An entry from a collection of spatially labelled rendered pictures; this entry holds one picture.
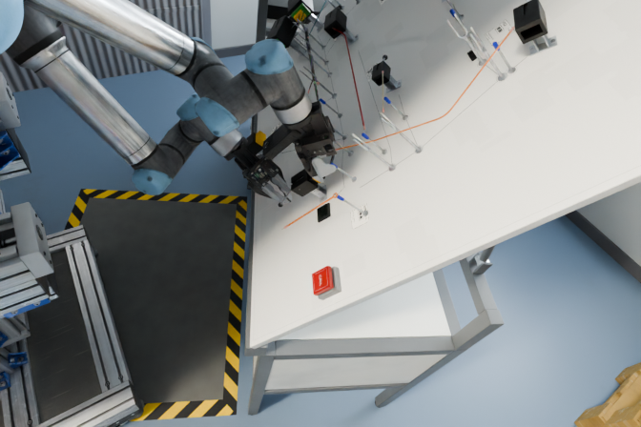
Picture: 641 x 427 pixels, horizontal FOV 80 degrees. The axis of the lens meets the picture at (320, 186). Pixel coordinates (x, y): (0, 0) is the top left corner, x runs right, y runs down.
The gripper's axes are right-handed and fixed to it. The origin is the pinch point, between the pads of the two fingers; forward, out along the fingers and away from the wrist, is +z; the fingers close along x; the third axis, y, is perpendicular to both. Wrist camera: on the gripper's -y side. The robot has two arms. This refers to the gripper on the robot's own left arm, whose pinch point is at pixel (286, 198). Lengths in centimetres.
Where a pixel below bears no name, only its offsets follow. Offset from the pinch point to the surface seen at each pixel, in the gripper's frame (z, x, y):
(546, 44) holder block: 3, 50, 46
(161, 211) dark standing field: -7, -40, -131
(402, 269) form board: 13.7, 1.2, 39.5
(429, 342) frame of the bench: 57, -3, 14
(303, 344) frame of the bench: 29.3, -26.3, 6.5
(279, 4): -39, 63, -62
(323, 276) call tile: 9.4, -9.5, 26.1
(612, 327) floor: 210, 79, -31
